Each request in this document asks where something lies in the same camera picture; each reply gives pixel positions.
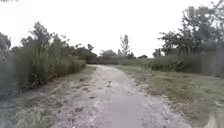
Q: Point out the group of distant trees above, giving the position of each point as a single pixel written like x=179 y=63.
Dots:
x=125 y=46

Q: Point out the small distant building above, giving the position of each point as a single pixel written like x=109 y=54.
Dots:
x=142 y=56

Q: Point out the pale gravel path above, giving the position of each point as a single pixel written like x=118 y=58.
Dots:
x=113 y=100

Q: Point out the low hedge of bushes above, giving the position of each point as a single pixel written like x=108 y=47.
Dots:
x=173 y=64

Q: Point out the green grass verge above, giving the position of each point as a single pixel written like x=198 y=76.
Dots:
x=180 y=90

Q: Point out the tall reed bushes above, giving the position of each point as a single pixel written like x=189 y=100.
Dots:
x=36 y=68

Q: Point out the row of dark trees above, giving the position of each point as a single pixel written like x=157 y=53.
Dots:
x=40 y=36

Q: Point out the group of tall trees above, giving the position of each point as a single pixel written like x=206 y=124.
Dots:
x=196 y=30

